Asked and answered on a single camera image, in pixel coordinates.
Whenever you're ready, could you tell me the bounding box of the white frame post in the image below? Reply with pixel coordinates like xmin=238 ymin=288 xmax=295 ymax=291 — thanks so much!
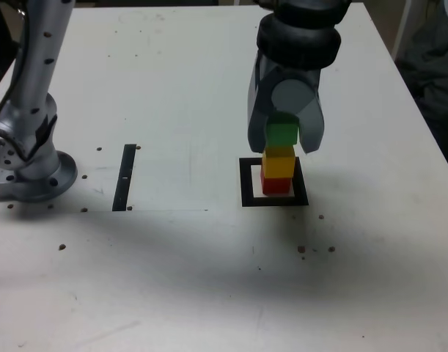
xmin=391 ymin=0 xmax=412 ymax=60

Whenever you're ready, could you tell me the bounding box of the black tape square outline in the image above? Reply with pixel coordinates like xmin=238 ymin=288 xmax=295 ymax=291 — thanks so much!
xmin=238 ymin=155 xmax=310 ymax=208

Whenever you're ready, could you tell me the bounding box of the green cube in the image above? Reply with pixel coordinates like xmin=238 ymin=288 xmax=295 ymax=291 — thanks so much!
xmin=265 ymin=112 xmax=300 ymax=147

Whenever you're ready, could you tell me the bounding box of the yellow cube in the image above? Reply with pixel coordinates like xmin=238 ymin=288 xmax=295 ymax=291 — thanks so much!
xmin=261 ymin=144 xmax=295 ymax=180

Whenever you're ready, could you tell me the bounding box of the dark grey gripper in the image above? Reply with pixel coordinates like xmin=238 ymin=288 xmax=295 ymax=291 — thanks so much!
xmin=246 ymin=54 xmax=326 ymax=155

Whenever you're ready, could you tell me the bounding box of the red cube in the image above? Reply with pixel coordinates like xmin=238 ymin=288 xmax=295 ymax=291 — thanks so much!
xmin=260 ymin=172 xmax=293 ymax=197

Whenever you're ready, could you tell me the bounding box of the black tape strip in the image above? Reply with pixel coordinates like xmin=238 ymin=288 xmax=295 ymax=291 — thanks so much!
xmin=111 ymin=143 xmax=138 ymax=213

